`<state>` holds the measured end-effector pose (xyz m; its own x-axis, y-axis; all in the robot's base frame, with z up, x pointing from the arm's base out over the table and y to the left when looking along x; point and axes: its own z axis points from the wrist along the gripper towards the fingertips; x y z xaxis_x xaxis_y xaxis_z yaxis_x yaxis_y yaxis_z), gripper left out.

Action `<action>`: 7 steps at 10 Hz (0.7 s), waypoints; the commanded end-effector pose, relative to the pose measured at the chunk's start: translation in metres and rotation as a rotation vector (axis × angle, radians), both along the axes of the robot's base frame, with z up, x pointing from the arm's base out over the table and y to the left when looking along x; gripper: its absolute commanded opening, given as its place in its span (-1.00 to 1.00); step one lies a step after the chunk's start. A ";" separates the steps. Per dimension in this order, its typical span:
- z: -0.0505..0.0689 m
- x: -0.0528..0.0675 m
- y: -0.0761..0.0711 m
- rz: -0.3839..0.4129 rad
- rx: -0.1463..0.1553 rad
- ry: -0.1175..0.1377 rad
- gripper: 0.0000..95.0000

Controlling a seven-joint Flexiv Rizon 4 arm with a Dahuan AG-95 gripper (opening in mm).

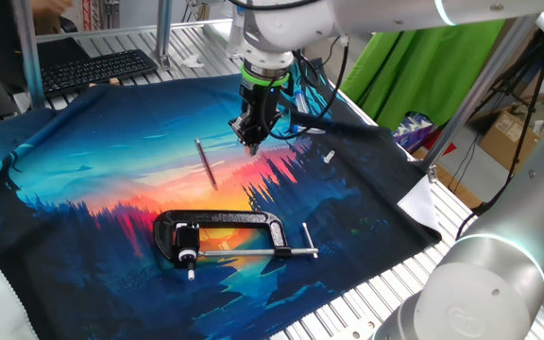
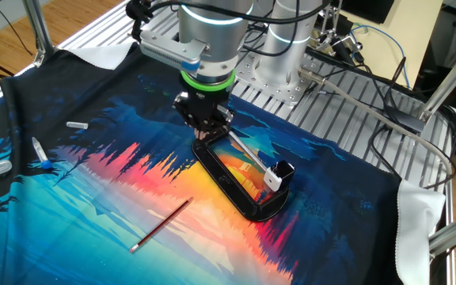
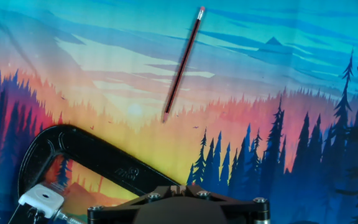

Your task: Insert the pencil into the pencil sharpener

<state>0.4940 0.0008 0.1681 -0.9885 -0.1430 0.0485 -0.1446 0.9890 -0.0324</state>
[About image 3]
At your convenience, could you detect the red black pencil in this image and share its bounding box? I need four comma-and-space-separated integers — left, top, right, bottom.
161, 6, 206, 124

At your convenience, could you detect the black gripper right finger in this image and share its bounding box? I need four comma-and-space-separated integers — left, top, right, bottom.
178, 185, 270, 224

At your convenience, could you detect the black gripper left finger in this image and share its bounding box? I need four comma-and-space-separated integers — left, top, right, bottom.
87, 185, 180, 224

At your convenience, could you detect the black white pencil sharpener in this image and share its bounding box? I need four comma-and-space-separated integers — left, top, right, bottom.
17, 183, 65, 224

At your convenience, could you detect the black C-clamp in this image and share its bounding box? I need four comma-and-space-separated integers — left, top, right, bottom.
7, 124, 181, 224

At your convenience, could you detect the colourful forest print cloth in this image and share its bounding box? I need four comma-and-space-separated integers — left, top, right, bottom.
0, 0, 358, 224

